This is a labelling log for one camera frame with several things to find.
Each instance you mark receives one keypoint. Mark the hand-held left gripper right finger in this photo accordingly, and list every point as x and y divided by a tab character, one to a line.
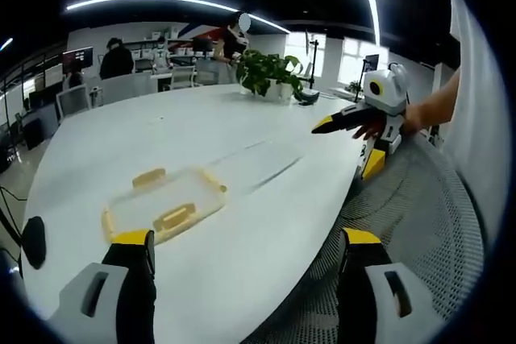
363	299

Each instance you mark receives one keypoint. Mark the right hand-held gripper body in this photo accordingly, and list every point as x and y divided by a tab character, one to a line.
383	92

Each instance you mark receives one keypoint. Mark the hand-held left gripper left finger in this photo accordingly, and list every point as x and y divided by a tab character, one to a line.
102	291

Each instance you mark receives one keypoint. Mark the person's right hand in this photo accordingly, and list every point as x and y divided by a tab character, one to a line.
413	118

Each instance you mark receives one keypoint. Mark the dark computer monitor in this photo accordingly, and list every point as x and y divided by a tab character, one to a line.
77	60
371	64

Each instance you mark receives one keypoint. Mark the black rounded device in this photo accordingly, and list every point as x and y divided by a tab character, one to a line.
308	97

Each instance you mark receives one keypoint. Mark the black tripod stand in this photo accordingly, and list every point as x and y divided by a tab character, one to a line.
313	58

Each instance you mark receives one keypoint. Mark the black oval pad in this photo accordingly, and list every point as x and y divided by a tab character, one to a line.
34	241

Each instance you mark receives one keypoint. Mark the green potted plant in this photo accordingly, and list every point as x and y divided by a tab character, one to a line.
268	72

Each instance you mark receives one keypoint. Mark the grey mesh chair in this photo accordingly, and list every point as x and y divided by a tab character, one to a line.
403	219

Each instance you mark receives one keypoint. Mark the person's white shirt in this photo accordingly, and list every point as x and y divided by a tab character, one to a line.
475	78

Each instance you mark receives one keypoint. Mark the clear lid with yellow clips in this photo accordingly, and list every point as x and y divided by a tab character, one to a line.
173	203

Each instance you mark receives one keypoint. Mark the white office chair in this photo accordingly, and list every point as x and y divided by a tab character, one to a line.
182	77
73	100

